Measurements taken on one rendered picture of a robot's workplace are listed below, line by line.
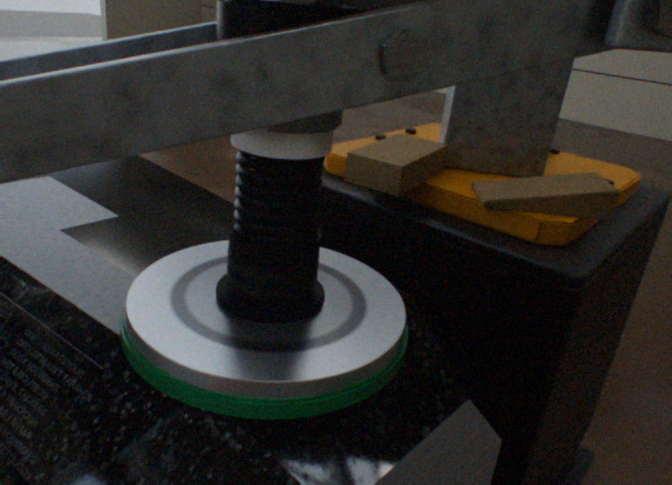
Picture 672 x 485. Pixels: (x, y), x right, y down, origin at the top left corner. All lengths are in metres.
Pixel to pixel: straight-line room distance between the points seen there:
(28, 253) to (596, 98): 6.28
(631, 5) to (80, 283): 0.45
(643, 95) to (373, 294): 6.12
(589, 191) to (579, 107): 5.68
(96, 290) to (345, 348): 0.22
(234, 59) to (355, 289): 0.22
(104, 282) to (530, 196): 0.66
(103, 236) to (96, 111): 0.29
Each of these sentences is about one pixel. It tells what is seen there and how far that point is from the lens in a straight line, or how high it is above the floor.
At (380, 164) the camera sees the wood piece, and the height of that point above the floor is 0.82.
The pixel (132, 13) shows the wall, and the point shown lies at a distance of 9.16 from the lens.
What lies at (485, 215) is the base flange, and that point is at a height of 0.76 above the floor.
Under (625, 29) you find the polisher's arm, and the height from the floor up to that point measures 1.07.
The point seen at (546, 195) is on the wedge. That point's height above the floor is 0.81.
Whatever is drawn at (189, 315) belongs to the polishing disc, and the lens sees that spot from 0.43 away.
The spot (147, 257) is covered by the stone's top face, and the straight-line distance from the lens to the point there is 0.58.
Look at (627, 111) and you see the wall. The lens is 6.57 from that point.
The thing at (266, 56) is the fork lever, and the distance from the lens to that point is 0.34.
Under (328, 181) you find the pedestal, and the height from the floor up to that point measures 0.74.
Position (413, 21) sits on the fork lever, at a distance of 0.36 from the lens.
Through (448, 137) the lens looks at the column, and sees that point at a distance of 1.12.
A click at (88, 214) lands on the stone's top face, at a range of 0.68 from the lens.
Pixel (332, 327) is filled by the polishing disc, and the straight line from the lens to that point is 0.43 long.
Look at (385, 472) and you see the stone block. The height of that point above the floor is 0.77.
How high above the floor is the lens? 1.08
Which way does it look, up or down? 24 degrees down
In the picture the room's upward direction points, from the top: 7 degrees clockwise
